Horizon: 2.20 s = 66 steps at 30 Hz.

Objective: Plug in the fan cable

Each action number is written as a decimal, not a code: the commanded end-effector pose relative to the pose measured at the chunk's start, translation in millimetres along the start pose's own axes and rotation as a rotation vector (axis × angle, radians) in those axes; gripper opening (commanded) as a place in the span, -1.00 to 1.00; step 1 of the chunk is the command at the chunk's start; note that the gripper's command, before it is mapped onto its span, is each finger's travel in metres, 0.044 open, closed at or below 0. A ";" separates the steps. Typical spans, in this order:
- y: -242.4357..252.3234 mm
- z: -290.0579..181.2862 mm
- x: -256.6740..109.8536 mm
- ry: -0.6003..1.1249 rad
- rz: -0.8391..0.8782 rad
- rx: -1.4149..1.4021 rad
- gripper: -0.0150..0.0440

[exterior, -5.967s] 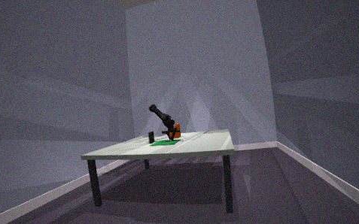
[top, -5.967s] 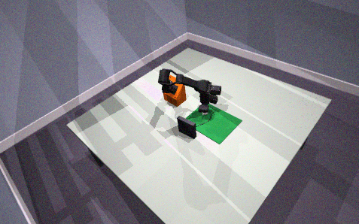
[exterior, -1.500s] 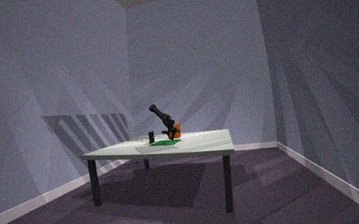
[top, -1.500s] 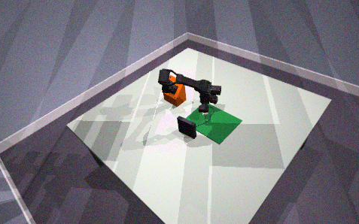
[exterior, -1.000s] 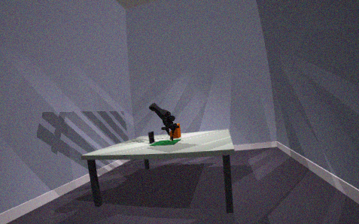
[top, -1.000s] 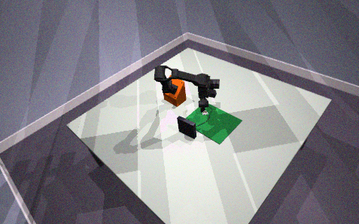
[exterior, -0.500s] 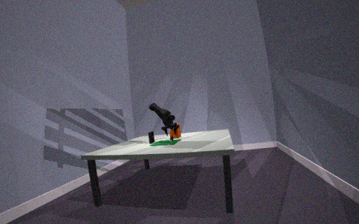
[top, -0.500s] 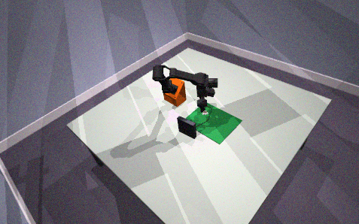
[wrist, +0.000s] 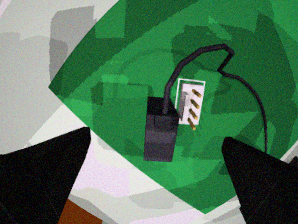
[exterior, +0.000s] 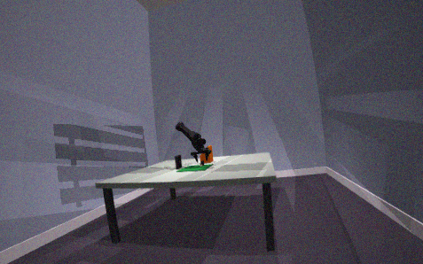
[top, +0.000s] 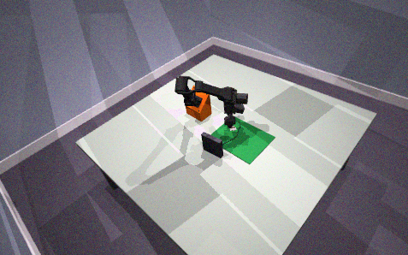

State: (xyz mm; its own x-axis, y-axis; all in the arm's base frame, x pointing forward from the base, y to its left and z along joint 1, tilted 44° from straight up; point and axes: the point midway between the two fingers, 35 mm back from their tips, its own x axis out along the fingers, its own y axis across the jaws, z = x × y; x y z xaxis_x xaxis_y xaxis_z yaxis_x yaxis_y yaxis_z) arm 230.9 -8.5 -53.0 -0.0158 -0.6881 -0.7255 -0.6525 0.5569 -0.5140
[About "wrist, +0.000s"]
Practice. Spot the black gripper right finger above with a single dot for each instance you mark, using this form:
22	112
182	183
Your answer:
267	188

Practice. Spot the black plug with cable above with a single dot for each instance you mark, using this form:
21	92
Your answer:
161	121

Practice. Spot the dark grey square plate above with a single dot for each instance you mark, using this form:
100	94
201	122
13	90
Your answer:
292	162

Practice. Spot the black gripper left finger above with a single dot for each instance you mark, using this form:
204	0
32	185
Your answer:
35	182

